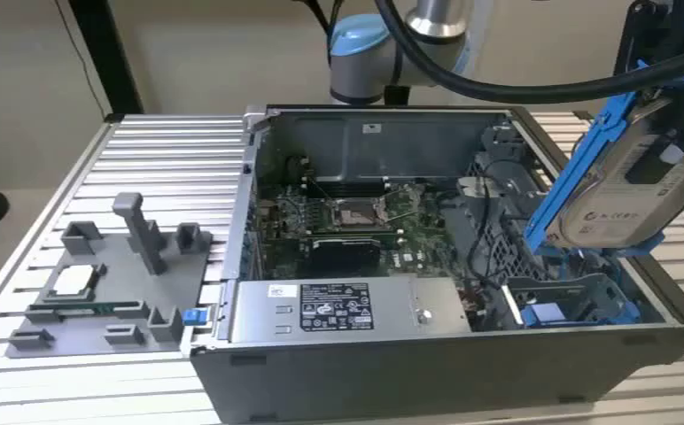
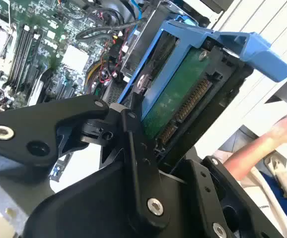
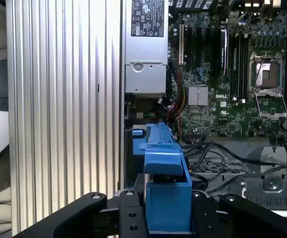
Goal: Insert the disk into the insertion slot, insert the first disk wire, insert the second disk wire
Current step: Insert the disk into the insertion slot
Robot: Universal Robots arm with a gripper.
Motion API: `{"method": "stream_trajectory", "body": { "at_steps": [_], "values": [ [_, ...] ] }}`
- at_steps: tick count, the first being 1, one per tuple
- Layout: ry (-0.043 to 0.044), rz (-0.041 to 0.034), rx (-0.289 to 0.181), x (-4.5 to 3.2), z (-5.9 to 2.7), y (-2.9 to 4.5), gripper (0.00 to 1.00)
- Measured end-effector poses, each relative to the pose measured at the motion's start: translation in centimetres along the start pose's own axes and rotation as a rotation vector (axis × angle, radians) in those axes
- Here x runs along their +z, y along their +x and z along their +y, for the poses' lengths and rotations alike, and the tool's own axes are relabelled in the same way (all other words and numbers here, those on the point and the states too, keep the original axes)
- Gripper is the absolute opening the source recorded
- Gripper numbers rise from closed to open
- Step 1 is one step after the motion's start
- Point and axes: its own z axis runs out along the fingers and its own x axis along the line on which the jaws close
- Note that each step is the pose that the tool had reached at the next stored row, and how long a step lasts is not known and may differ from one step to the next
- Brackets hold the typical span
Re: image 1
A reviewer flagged hard disk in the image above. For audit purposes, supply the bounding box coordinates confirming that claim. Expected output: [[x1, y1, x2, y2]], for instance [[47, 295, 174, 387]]
[[523, 57, 684, 260]]

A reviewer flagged metal disk bay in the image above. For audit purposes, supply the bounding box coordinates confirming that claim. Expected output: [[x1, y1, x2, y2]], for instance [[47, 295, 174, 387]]
[[502, 270, 645, 331]]

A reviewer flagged empty blue disk carrier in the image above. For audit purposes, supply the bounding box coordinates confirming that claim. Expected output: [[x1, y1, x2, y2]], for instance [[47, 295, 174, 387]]
[[521, 303, 563, 328]]

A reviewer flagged perforated metal drive cage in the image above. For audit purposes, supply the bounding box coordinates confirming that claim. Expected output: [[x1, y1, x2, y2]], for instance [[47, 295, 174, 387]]
[[453, 148, 562, 284]]

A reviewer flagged green motherboard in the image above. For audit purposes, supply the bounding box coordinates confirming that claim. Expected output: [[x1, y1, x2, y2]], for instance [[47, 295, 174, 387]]
[[255, 176, 461, 280]]

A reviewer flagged CPU socket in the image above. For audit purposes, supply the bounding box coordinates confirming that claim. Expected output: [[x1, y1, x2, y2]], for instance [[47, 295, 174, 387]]
[[326, 194, 394, 229]]

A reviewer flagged black cooler block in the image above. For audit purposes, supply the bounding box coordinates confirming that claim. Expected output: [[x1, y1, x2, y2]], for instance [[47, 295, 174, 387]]
[[308, 236, 378, 278]]

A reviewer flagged silver power supply unit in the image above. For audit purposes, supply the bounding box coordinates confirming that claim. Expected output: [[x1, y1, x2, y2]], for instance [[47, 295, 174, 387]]
[[228, 278, 473, 346]]

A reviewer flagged black open PC case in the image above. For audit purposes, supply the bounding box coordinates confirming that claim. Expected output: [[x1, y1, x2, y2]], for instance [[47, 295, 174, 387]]
[[191, 104, 684, 425]]

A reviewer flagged gray parts rack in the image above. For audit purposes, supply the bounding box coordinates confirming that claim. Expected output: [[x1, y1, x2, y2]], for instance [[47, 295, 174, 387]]
[[4, 192, 212, 359]]

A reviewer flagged green RAM stick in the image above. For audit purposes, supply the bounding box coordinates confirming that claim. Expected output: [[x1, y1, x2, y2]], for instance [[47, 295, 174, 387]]
[[34, 300, 142, 313]]

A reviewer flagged silver CPU chip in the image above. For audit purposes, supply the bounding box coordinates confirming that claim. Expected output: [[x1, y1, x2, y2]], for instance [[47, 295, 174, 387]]
[[48, 265, 99, 296]]

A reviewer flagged thick black cable hose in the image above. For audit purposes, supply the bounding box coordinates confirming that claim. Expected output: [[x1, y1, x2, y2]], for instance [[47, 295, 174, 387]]
[[373, 0, 684, 105]]

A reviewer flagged black metal post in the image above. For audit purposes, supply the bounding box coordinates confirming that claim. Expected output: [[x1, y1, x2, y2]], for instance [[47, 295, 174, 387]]
[[68, 0, 146, 116]]

